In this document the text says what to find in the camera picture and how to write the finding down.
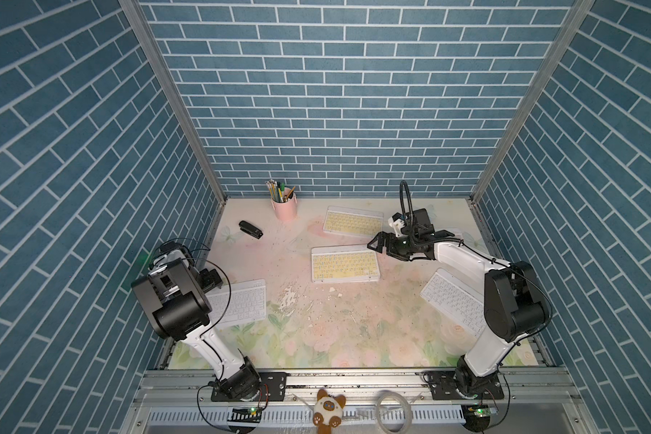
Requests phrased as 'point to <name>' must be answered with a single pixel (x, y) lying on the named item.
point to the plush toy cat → (328, 411)
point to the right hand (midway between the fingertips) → (379, 248)
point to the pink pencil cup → (286, 211)
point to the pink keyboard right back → (460, 236)
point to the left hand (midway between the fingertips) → (211, 290)
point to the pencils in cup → (278, 191)
